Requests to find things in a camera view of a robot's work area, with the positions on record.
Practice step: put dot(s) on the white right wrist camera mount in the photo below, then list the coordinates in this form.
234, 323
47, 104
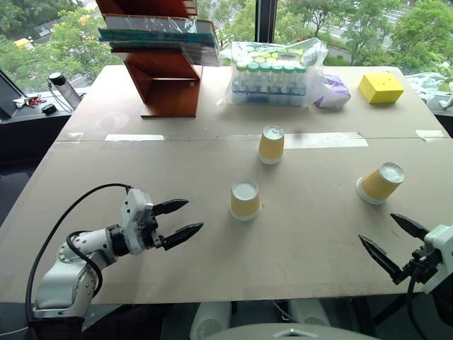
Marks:
440, 255

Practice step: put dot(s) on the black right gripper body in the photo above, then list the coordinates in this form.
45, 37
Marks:
421, 265

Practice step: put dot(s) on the white tape strip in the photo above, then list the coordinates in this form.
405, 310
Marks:
430, 134
134, 137

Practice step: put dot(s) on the clear bag of capped tubes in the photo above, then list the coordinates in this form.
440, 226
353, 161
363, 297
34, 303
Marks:
269, 78

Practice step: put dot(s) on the yellow box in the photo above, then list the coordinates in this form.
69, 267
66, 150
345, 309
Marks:
382, 88

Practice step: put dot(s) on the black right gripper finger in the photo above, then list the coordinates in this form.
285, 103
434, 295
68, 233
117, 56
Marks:
381, 256
410, 226

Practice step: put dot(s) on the red small item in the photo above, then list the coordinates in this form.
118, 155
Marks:
35, 101

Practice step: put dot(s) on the black side table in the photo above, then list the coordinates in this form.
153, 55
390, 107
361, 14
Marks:
32, 118

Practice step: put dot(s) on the brown wooden zigzag shelf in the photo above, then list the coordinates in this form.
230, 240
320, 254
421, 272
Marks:
170, 88

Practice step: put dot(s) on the plastic-wrapped white book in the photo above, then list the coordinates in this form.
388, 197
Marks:
155, 23

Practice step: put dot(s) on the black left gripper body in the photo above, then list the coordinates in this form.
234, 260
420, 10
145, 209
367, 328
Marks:
152, 232

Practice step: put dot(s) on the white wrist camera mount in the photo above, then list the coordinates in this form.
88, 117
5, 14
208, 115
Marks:
134, 219
440, 255

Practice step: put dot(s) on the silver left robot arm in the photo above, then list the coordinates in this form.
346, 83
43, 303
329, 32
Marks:
67, 272

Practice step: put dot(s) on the black round puck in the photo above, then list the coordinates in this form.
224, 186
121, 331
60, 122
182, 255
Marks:
48, 108

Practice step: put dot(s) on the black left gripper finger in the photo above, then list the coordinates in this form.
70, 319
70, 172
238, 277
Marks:
171, 205
182, 234

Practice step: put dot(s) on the black window post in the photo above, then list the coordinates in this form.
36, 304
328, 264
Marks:
266, 21

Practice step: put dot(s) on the crumpled clear plastic bag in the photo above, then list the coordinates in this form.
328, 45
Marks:
426, 85

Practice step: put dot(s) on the white rounded shape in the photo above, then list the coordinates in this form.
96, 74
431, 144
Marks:
210, 318

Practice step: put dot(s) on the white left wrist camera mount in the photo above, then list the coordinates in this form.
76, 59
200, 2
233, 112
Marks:
134, 219

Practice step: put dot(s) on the grey rounded robot torso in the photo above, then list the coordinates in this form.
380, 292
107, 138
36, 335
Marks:
283, 334

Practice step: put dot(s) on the dark water bottle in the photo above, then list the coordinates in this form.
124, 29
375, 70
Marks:
67, 90

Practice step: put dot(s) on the yellow paper cup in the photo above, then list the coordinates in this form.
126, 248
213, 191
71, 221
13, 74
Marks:
244, 203
377, 186
271, 147

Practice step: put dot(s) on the purple plastic pouch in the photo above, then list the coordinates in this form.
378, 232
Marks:
332, 92

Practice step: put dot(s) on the teal book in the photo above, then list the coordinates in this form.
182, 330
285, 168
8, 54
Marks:
152, 37

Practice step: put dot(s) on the white small object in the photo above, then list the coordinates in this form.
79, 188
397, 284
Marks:
446, 102

